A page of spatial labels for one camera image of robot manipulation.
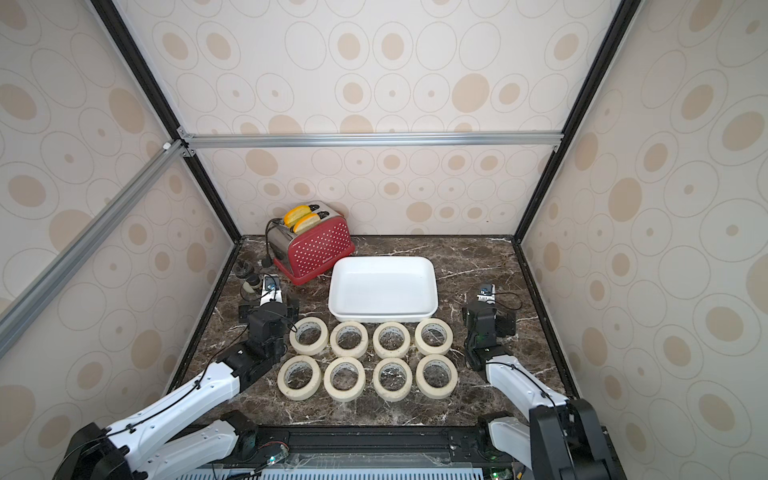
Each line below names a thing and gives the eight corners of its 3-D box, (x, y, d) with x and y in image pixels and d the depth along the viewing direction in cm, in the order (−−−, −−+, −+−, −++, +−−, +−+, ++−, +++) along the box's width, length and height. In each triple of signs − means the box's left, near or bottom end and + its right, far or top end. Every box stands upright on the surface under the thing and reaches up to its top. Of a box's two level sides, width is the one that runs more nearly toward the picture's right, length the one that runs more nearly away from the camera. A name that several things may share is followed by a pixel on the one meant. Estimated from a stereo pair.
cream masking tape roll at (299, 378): (276, 400, 83) (272, 396, 80) (285, 360, 90) (282, 355, 87) (318, 400, 83) (315, 396, 80) (324, 360, 90) (322, 355, 87)
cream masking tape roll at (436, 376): (417, 399, 83) (418, 395, 80) (415, 359, 90) (415, 354, 88) (459, 399, 83) (461, 395, 80) (453, 359, 90) (455, 354, 88)
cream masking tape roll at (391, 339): (372, 358, 90) (371, 354, 87) (373, 326, 97) (373, 321, 94) (410, 358, 90) (411, 354, 87) (409, 326, 97) (409, 321, 94)
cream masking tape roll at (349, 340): (329, 358, 90) (328, 354, 88) (334, 326, 97) (332, 321, 95) (367, 358, 90) (367, 354, 88) (369, 326, 97) (368, 321, 95)
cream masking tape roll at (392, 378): (373, 401, 82) (372, 398, 80) (374, 361, 90) (374, 357, 87) (412, 401, 82) (413, 398, 80) (411, 361, 90) (411, 357, 87)
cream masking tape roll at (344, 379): (323, 401, 83) (320, 397, 80) (328, 361, 90) (326, 356, 87) (364, 401, 83) (363, 397, 80) (366, 361, 90) (365, 356, 87)
